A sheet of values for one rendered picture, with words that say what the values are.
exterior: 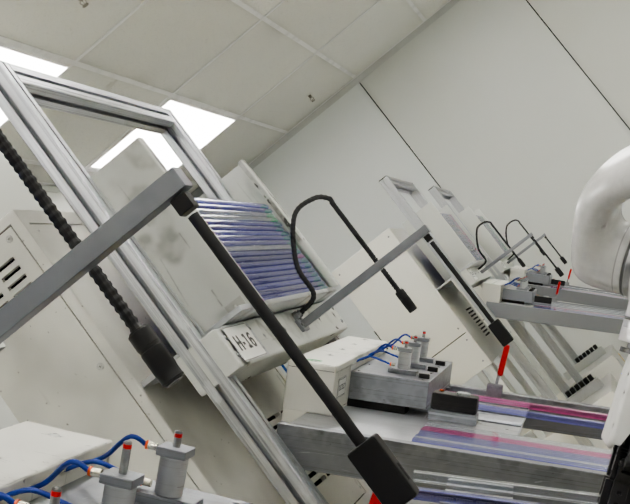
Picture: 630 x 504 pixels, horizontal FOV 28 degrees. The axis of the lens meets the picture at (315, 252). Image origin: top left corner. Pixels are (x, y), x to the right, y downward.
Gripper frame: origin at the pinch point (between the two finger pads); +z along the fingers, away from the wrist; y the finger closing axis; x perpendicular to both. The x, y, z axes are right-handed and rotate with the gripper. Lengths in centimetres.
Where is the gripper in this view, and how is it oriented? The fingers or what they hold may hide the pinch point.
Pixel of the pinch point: (615, 498)
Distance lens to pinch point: 136.7
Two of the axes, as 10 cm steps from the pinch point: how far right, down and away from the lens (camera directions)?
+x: 9.5, 2.7, -1.6
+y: -1.6, -0.3, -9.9
